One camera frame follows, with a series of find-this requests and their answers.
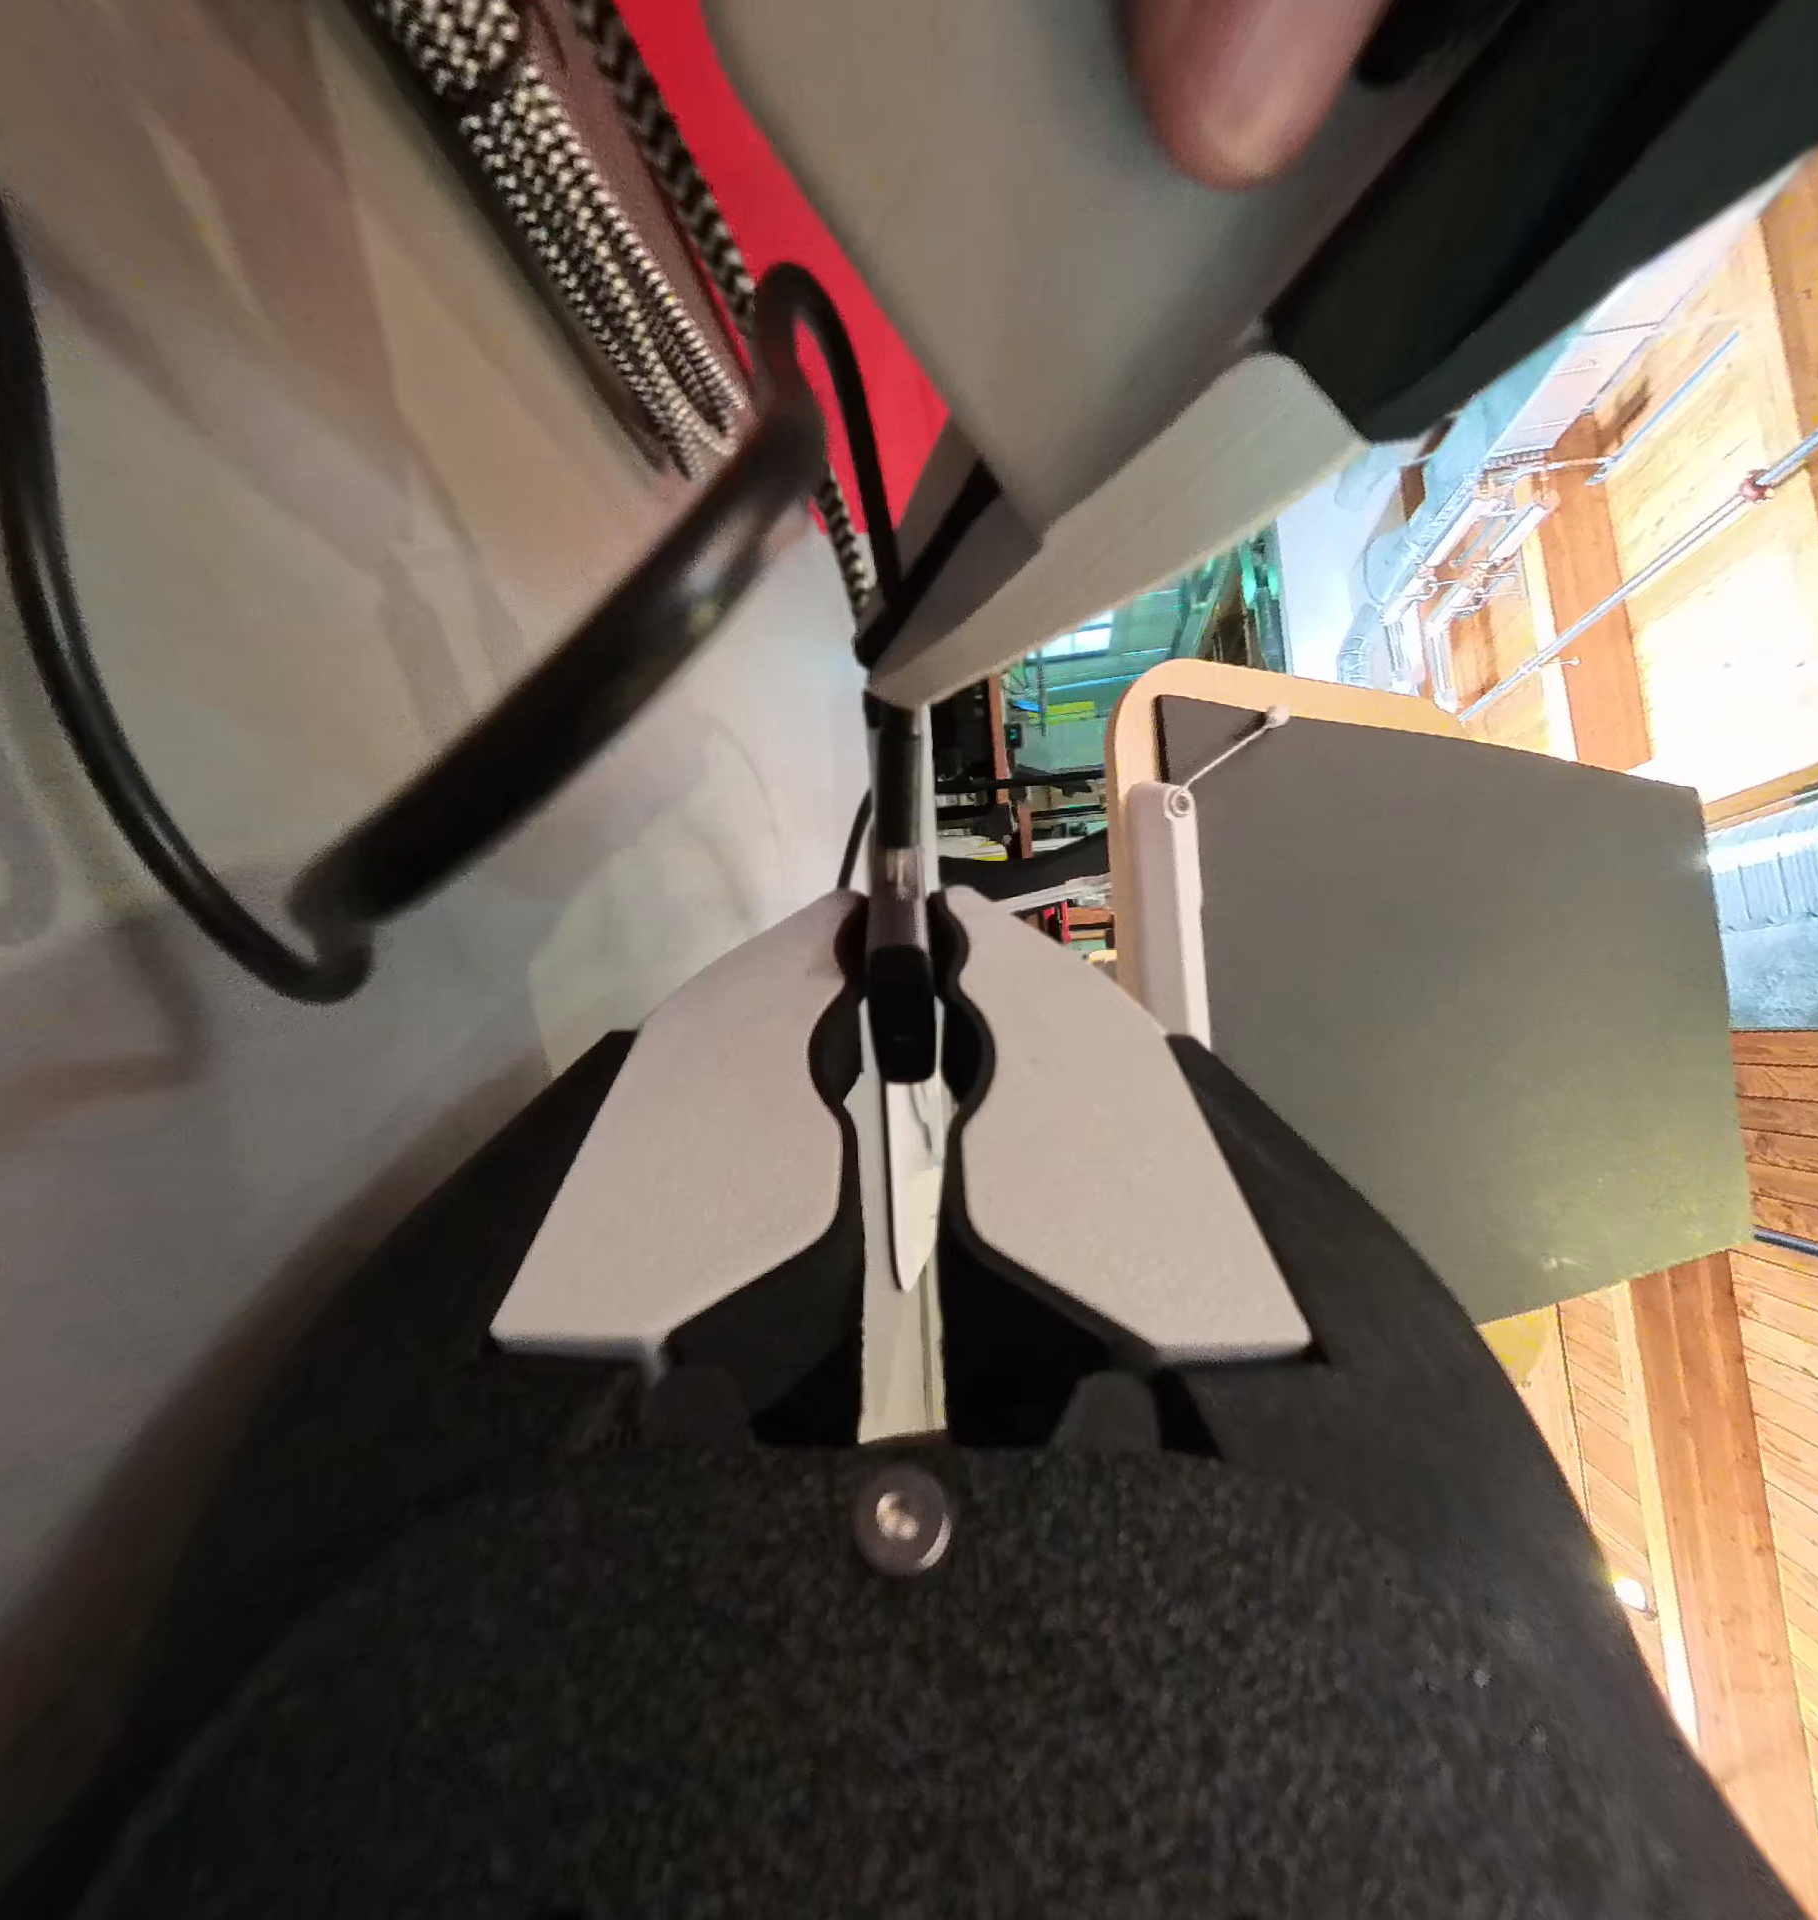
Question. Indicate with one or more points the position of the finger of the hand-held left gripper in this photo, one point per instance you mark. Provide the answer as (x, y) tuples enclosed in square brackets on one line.
[(1030, 268), (942, 502)]

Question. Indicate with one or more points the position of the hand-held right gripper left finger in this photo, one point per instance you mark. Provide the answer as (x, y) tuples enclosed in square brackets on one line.
[(699, 1185)]

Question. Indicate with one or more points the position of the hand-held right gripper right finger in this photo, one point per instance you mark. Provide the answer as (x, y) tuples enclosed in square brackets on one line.
[(1120, 1185)]

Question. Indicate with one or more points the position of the red plastic bin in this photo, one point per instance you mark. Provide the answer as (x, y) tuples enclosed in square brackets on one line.
[(789, 223)]

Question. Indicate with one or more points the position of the grey usb hub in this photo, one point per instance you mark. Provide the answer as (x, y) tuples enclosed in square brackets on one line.
[(905, 1021)]

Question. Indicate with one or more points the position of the person's left hand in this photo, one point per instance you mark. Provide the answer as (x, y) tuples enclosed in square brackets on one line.
[(1239, 89)]

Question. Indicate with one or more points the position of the silver air duct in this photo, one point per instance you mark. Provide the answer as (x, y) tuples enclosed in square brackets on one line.
[(1796, 917)]

